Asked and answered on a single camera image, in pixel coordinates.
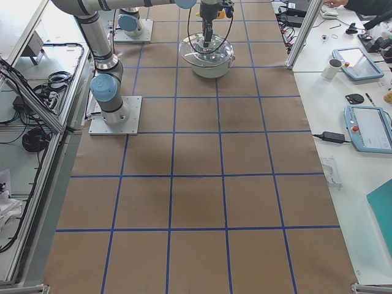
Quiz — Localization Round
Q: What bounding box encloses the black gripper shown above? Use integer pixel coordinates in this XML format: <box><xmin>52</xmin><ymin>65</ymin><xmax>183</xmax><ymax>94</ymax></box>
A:
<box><xmin>199</xmin><ymin>1</ymin><xmax>234</xmax><ymax>48</ymax></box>

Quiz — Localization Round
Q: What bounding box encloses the glass pot lid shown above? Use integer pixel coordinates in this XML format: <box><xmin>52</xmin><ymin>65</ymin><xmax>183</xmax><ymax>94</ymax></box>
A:
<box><xmin>179</xmin><ymin>33</ymin><xmax>234</xmax><ymax>67</ymax></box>

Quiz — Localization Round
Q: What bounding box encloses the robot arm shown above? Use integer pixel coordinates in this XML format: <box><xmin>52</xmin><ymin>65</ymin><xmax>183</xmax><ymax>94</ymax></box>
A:
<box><xmin>118</xmin><ymin>7</ymin><xmax>143</xmax><ymax>37</ymax></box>
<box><xmin>54</xmin><ymin>1</ymin><xmax>234</xmax><ymax>126</ymax></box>

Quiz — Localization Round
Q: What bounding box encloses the pale green electric pot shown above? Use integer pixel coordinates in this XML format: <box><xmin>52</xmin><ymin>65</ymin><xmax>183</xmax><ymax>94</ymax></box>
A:
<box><xmin>179</xmin><ymin>45</ymin><xmax>235</xmax><ymax>78</ymax></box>

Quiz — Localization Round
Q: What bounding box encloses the white mug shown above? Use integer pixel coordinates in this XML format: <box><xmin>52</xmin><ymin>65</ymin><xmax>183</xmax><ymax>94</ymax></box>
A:
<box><xmin>321</xmin><ymin>58</ymin><xmax>342</xmax><ymax>80</ymax></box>

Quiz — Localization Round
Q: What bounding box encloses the blue teach pendant far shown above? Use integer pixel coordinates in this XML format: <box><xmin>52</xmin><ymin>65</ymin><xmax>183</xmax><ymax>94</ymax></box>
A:
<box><xmin>332</xmin><ymin>47</ymin><xmax>384</xmax><ymax>81</ymax></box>

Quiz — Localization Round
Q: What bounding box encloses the blue teach pendant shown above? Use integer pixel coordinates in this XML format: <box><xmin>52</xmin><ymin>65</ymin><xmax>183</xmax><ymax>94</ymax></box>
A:
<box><xmin>344</xmin><ymin>105</ymin><xmax>391</xmax><ymax>154</ymax></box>
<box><xmin>332</xmin><ymin>47</ymin><xmax>384</xmax><ymax>81</ymax></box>

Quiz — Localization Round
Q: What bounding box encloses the black round pad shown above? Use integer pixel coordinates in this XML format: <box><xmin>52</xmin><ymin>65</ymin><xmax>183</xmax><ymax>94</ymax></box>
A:
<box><xmin>345</xmin><ymin>93</ymin><xmax>364</xmax><ymax>105</ymax></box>

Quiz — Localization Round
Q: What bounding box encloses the black power adapter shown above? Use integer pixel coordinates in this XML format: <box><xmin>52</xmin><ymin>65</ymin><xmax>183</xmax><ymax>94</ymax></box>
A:
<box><xmin>312</xmin><ymin>131</ymin><xmax>350</xmax><ymax>144</ymax></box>

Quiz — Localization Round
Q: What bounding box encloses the black pen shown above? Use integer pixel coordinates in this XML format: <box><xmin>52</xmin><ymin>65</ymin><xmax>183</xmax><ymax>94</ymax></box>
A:
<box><xmin>365</xmin><ymin>93</ymin><xmax>375</xmax><ymax>107</ymax></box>

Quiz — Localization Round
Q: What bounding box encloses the grey box on shelf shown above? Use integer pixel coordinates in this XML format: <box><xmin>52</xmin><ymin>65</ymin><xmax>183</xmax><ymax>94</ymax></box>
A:
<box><xmin>21</xmin><ymin>31</ymin><xmax>45</xmax><ymax>65</ymax></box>

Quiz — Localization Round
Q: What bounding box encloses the blue teach pendant near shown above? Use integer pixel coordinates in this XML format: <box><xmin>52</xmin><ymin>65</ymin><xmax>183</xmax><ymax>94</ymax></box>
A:
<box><xmin>344</xmin><ymin>105</ymin><xmax>391</xmax><ymax>154</ymax></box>

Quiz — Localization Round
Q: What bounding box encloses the teal board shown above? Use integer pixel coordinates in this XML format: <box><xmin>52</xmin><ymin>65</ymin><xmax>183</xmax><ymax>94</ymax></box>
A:
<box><xmin>367</xmin><ymin>180</ymin><xmax>391</xmax><ymax>251</ymax></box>

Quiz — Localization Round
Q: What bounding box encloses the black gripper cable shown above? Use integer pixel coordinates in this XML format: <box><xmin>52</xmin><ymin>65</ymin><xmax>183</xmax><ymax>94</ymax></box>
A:
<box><xmin>186</xmin><ymin>6</ymin><xmax>235</xmax><ymax>58</ymax></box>

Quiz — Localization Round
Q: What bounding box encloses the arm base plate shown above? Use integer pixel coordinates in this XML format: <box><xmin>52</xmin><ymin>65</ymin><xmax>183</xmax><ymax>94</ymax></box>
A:
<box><xmin>114</xmin><ymin>17</ymin><xmax>154</xmax><ymax>43</ymax></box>
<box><xmin>89</xmin><ymin>96</ymin><xmax>142</xmax><ymax>135</ymax></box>

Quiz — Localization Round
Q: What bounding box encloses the aluminium frame post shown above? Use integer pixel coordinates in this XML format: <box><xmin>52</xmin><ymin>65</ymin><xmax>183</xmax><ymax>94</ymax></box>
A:
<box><xmin>285</xmin><ymin>0</ymin><xmax>324</xmax><ymax>70</ymax></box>

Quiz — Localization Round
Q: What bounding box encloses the clear plastic bracket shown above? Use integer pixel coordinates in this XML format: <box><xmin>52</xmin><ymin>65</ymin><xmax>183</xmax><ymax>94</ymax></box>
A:
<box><xmin>320</xmin><ymin>157</ymin><xmax>342</xmax><ymax>190</ymax></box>

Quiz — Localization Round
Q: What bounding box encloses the black coiled cable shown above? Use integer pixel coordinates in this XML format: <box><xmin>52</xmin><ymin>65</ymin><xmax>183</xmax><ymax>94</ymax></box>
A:
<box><xmin>21</xmin><ymin>127</ymin><xmax>51</xmax><ymax>153</ymax></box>

